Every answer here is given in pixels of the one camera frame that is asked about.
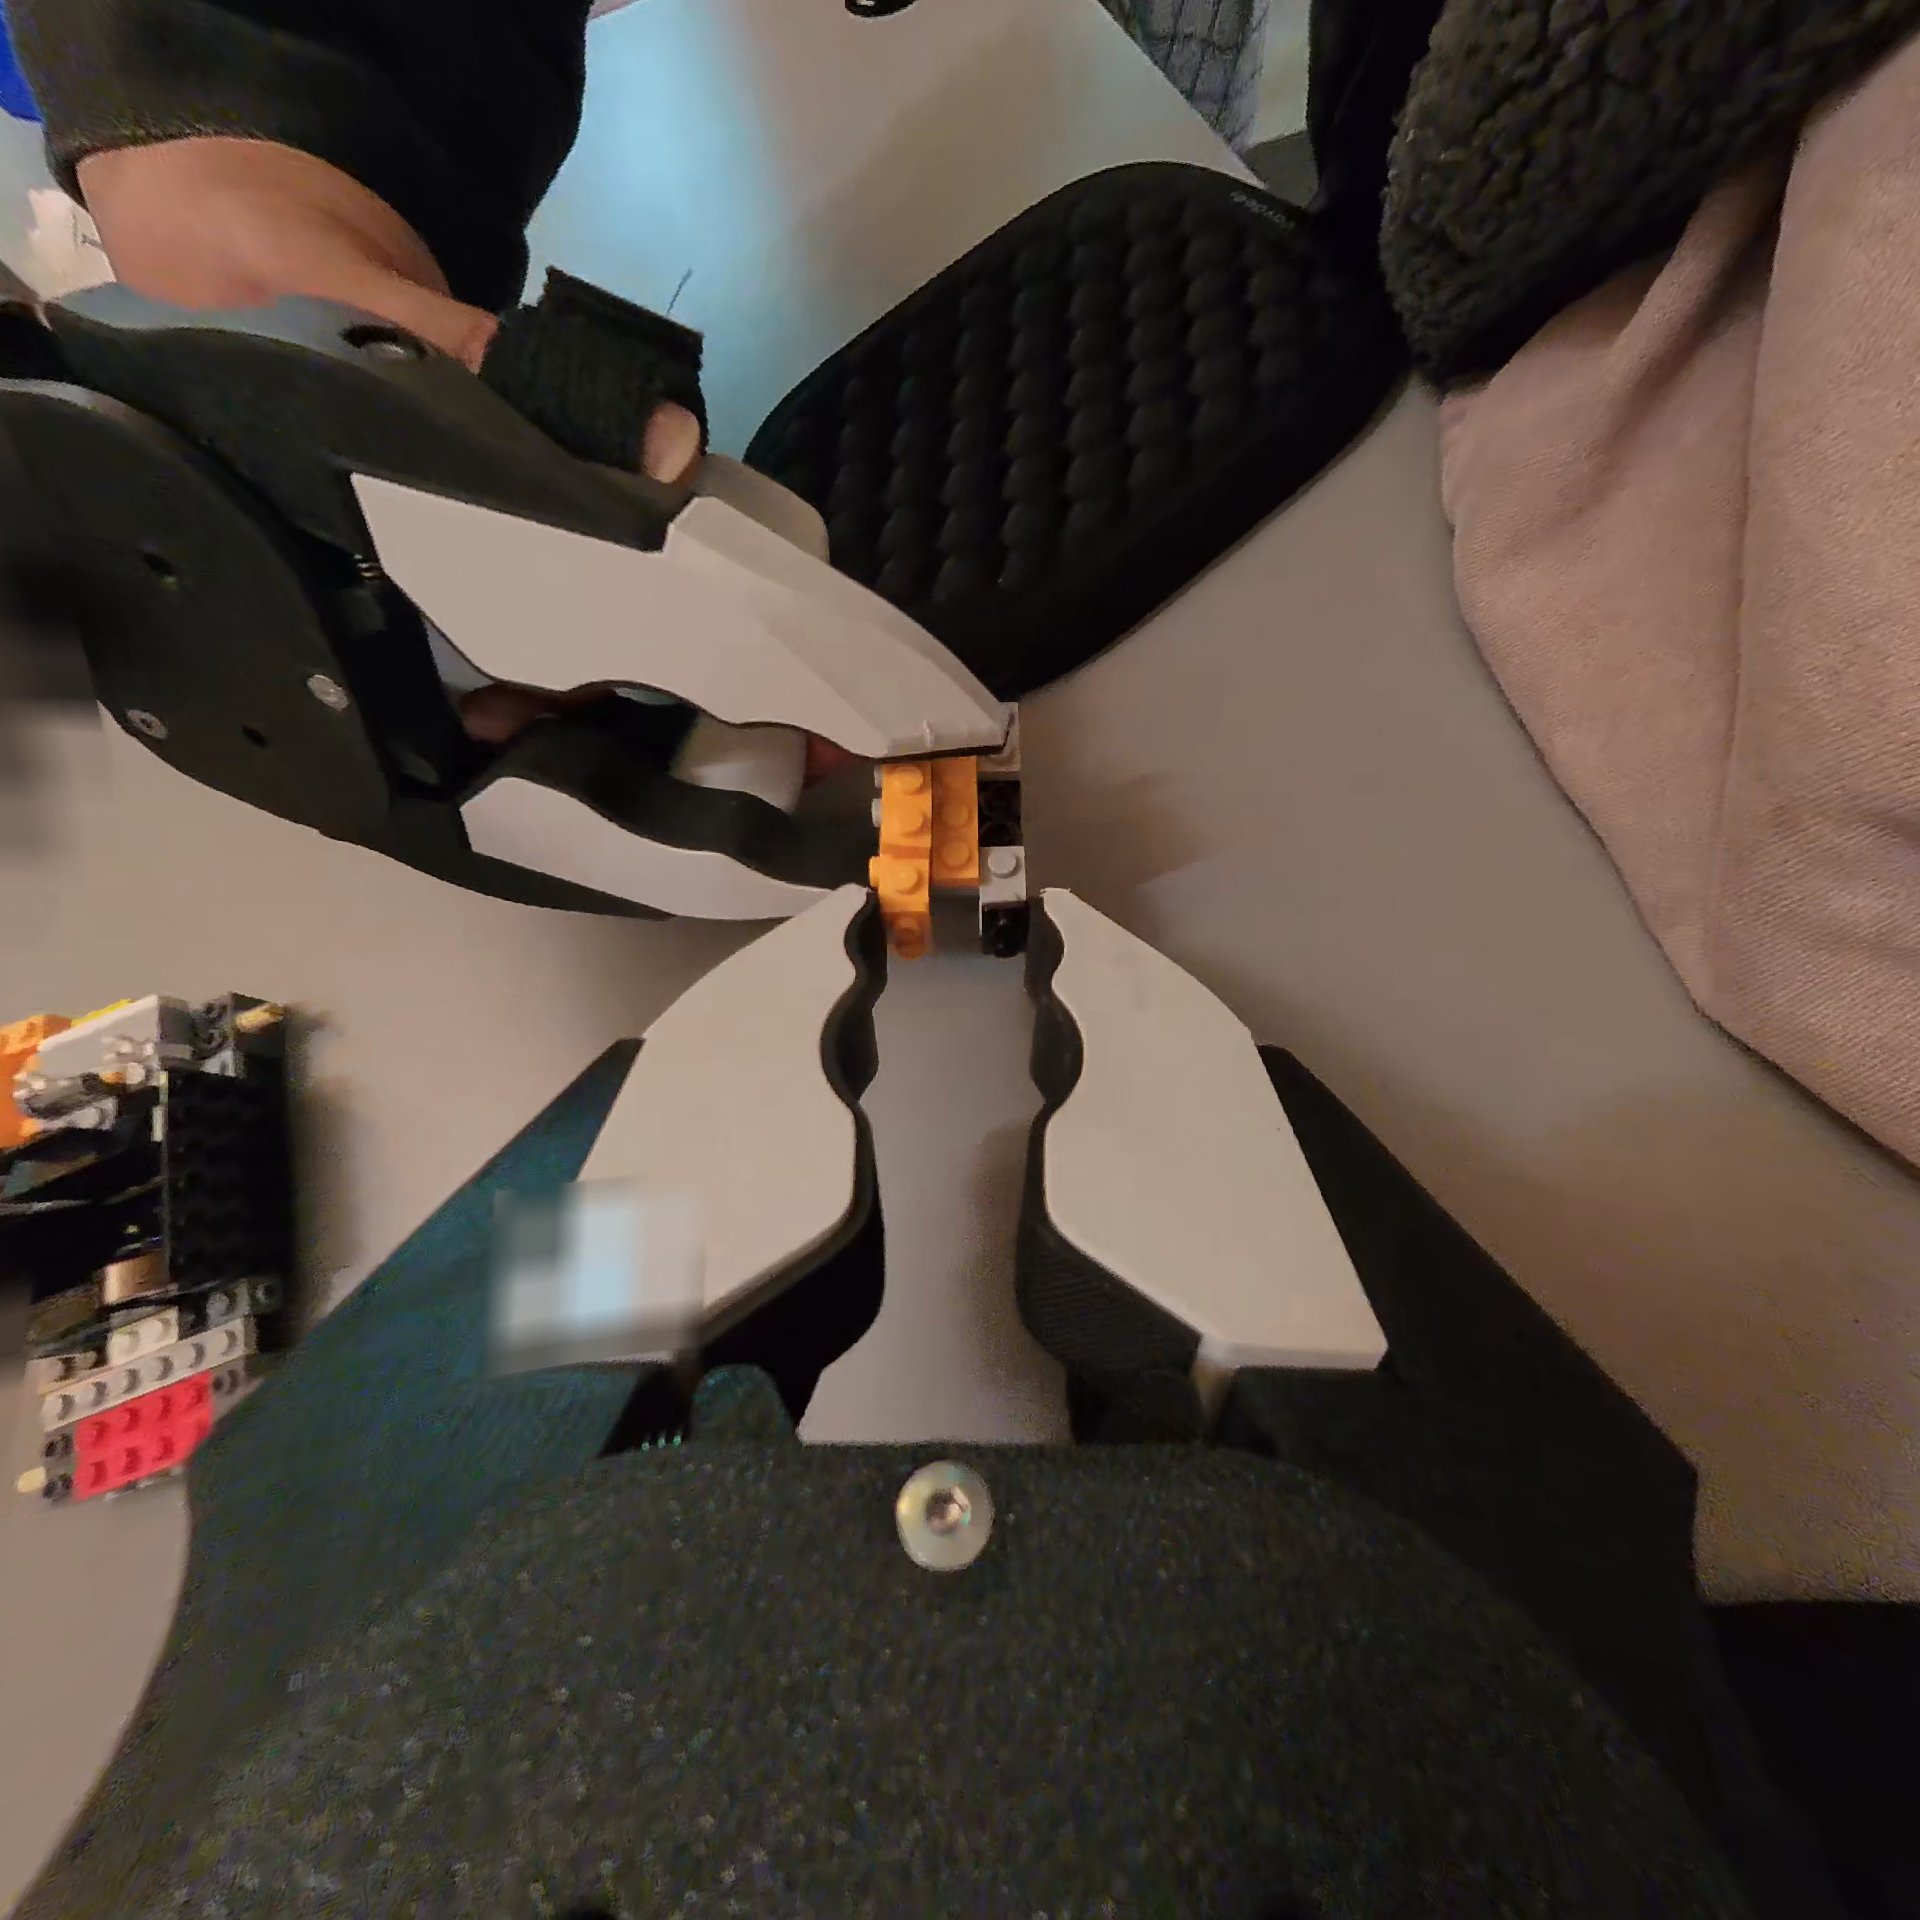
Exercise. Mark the black seat cushion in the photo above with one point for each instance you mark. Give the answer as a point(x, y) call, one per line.
point(1080, 422)

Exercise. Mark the person's right hand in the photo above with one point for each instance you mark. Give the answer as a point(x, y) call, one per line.
point(270, 225)

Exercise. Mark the black brick car chassis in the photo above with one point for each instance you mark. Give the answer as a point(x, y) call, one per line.
point(135, 1201)

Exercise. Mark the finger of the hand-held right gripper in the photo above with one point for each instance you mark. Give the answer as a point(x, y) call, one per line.
point(676, 628)
point(599, 856)

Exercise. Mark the grey desk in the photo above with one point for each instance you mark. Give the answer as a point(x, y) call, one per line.
point(1276, 902)

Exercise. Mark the pink sweatshirt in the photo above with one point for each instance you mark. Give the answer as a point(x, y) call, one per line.
point(1725, 674)

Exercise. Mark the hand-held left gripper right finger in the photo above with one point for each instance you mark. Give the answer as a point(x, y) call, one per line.
point(1185, 1184)

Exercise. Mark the plaid shirt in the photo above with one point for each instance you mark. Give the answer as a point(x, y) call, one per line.
point(1200, 59)

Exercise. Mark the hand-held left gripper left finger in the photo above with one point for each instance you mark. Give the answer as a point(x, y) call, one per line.
point(751, 1096)

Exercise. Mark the orange grey brick assembly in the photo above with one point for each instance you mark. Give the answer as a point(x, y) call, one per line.
point(906, 856)

